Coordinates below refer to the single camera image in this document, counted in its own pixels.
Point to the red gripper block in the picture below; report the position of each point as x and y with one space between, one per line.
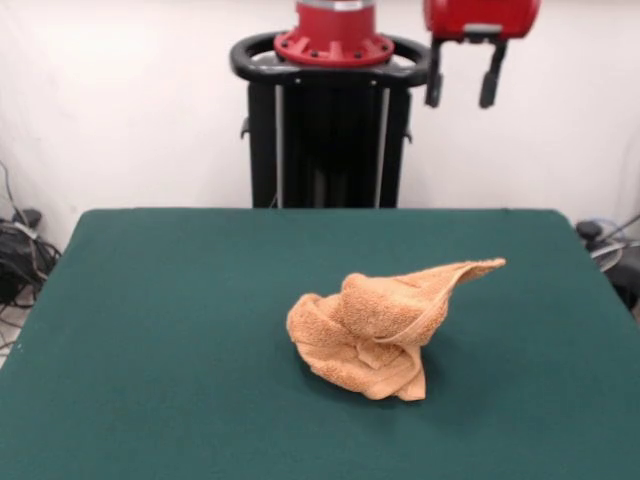
480 15

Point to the orange terry towel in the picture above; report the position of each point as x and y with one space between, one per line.
365 320

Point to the black stand base with caster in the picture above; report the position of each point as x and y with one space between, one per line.
627 285

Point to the dark green table cloth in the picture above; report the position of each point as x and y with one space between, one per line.
150 350

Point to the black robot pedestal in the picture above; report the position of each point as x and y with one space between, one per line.
330 140

